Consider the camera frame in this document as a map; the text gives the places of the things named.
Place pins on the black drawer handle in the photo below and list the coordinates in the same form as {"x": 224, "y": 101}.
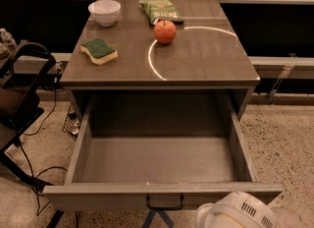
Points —
{"x": 165, "y": 203}

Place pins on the green chip bag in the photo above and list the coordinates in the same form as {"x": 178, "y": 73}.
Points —
{"x": 161, "y": 10}

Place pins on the green yellow sponge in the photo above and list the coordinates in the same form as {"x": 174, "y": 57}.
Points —
{"x": 98, "y": 51}

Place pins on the white ceramic bowl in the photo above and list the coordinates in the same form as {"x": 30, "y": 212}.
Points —
{"x": 105, "y": 12}

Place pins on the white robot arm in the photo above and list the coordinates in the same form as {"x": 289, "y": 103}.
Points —
{"x": 242, "y": 210}

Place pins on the wire mesh basket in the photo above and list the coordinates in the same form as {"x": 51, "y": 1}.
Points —
{"x": 72, "y": 123}

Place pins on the grey top drawer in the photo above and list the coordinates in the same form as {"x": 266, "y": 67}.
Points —
{"x": 134, "y": 145}

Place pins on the grey wooden cabinet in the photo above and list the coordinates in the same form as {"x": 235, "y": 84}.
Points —
{"x": 205, "y": 53}

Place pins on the black cart frame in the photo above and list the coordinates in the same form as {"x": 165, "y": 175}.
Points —
{"x": 19, "y": 109}

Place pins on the red apple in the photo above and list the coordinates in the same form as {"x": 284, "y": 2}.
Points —
{"x": 165, "y": 32}

